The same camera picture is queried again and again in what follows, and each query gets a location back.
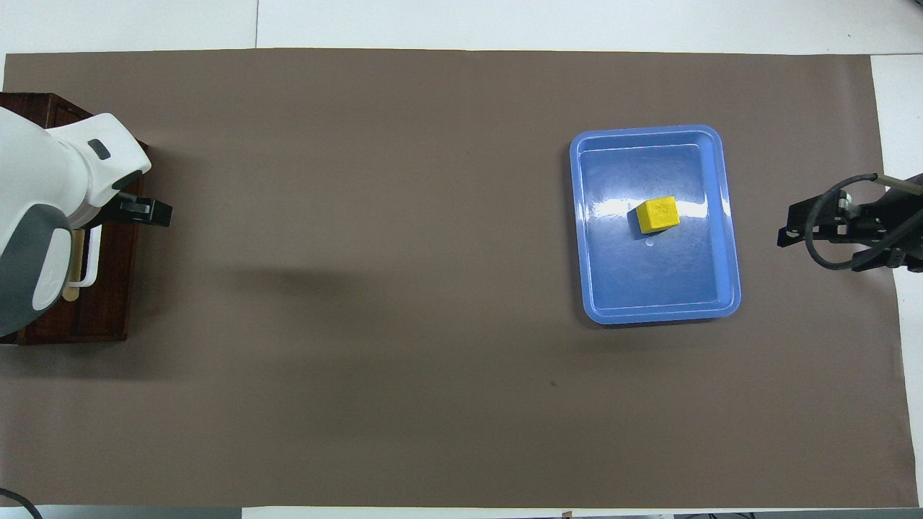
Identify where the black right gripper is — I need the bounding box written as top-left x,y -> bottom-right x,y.
777,173 -> 923,273

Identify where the yellow cube block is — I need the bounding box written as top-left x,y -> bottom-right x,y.
635,195 -> 681,235

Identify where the dark wooden drawer cabinet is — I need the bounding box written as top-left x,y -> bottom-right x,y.
0,92 -> 150,345

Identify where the blue plastic tray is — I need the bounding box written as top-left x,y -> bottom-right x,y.
569,125 -> 742,325

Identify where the brown table mat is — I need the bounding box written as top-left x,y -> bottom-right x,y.
0,48 -> 918,509

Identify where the black floor cable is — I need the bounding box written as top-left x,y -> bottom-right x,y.
0,487 -> 43,519

